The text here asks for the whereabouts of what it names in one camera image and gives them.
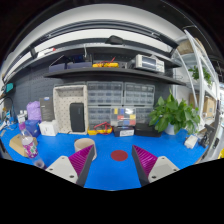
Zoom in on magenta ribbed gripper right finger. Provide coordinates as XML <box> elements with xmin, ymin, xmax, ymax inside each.
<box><xmin>132</xmin><ymin>145</ymin><xmax>179</xmax><ymax>186</ymax></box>

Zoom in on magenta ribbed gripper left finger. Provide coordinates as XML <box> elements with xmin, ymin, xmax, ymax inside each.
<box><xmin>47</xmin><ymin>145</ymin><xmax>94</xmax><ymax>187</ymax></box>

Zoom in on clear plastic water bottle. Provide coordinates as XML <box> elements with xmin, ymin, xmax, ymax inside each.
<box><xmin>19</xmin><ymin>123</ymin><xmax>45</xmax><ymax>169</ymax></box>

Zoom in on beige paper cup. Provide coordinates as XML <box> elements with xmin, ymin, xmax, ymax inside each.
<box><xmin>74</xmin><ymin>138</ymin><xmax>97</xmax><ymax>160</ymax></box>

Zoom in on red round coaster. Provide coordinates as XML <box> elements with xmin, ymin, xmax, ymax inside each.
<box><xmin>111</xmin><ymin>150</ymin><xmax>128</xmax><ymax>161</ymax></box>

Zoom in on black flat case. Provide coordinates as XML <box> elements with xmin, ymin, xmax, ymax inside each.
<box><xmin>135</xmin><ymin>123</ymin><xmax>161</xmax><ymax>137</ymax></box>

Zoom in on black box with label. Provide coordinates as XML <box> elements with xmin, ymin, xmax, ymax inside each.
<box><xmin>113</xmin><ymin>126</ymin><xmax>134</xmax><ymax>137</ymax></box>

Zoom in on white cardboard box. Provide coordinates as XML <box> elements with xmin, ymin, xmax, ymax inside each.
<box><xmin>39</xmin><ymin>120</ymin><xmax>58</xmax><ymax>136</ymax></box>

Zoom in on black rectangular speaker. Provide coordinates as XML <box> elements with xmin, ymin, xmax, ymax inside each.
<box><xmin>70</xmin><ymin>103</ymin><xmax>85</xmax><ymax>132</ymax></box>

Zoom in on white power adapter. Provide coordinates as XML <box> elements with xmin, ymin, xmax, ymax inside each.
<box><xmin>184</xmin><ymin>135</ymin><xmax>198</xmax><ymax>149</ymax></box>

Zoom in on yellow red hand tool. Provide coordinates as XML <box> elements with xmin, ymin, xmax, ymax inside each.
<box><xmin>88</xmin><ymin>122</ymin><xmax>113</xmax><ymax>135</ymax></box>

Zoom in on green potted plant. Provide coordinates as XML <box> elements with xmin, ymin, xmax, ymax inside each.
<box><xmin>149</xmin><ymin>93</ymin><xmax>200</xmax><ymax>135</ymax></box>

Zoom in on blue box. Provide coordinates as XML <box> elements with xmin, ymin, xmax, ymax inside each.
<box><xmin>25</xmin><ymin>120</ymin><xmax>40</xmax><ymax>137</ymax></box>

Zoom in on grey drawer organiser cabinet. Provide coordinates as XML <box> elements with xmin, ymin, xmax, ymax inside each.
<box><xmin>87</xmin><ymin>81</ymin><xmax>155</xmax><ymax>130</ymax></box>

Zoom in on white pegboard panel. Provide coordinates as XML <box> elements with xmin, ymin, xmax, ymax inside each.
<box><xmin>53</xmin><ymin>85</ymin><xmax>88</xmax><ymax>134</ymax></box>

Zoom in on dark storage bin on shelf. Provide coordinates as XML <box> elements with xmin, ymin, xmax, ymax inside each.
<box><xmin>49</xmin><ymin>54</ymin><xmax>92</xmax><ymax>72</ymax></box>

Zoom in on white oscilloscope instrument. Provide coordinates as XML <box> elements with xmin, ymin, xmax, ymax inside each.
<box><xmin>135</xmin><ymin>54</ymin><xmax>165</xmax><ymax>73</ymax></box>

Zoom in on small plant on rack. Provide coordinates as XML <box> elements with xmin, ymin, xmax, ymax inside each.
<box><xmin>188</xmin><ymin>65</ymin><xmax>213</xmax><ymax>86</ymax></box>

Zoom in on yellow tool on shelf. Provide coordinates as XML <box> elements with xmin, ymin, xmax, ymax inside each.
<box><xmin>92</xmin><ymin>57</ymin><xmax>119</xmax><ymax>68</ymax></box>

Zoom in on white metal rack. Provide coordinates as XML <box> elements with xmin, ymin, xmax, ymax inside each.
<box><xmin>174</xmin><ymin>30</ymin><xmax>220</xmax><ymax>131</ymax></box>

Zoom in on black wall shelf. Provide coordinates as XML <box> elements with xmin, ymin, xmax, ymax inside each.
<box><xmin>43</xmin><ymin>68</ymin><xmax>185</xmax><ymax>86</ymax></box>

